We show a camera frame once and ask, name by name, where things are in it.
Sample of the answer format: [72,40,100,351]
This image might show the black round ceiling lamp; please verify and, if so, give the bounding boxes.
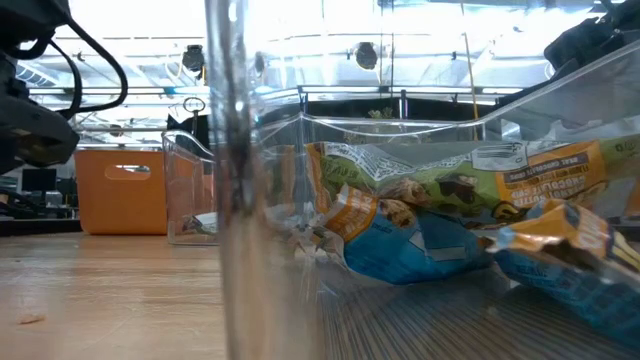
[181,44,205,74]
[354,42,380,71]

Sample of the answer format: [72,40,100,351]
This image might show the orange plastic bin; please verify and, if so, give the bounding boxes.
[74,148,216,236]

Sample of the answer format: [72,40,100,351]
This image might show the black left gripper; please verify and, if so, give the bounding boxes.
[0,97,81,174]

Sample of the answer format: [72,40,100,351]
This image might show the black computer monitor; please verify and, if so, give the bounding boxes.
[20,168,58,193]

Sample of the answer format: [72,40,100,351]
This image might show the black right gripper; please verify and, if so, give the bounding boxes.
[544,14,621,71]

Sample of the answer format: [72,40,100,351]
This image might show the potted plant white flowers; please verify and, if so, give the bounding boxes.
[344,107,396,146]

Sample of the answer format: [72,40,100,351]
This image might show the clear plastic bin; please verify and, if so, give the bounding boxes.
[204,0,640,360]
[162,129,220,247]

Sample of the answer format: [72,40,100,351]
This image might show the yellow hanging cable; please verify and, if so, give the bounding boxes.
[460,32,479,141]

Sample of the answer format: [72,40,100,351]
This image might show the orange blue granola bar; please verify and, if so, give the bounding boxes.
[487,198,640,349]
[304,133,640,229]
[312,183,496,287]

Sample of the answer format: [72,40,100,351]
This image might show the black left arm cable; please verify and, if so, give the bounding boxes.
[9,17,129,121]

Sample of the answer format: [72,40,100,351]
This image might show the black stand with ring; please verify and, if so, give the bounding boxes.
[167,96,209,156]

